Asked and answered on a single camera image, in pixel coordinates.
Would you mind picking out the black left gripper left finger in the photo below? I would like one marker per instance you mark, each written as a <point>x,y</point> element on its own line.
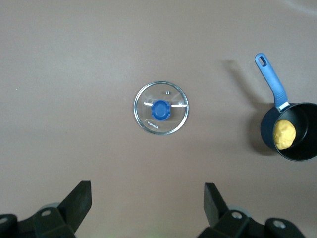
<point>49,223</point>

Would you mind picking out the yellow potato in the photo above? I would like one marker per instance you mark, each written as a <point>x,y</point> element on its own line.
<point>284,135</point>

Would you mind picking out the brown table mat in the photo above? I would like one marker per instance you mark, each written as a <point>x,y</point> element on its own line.
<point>74,74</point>

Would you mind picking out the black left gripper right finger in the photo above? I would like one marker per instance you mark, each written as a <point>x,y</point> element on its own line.
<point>235,225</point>

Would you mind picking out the glass lid with blue knob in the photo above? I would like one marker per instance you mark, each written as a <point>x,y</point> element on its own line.
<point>160,110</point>

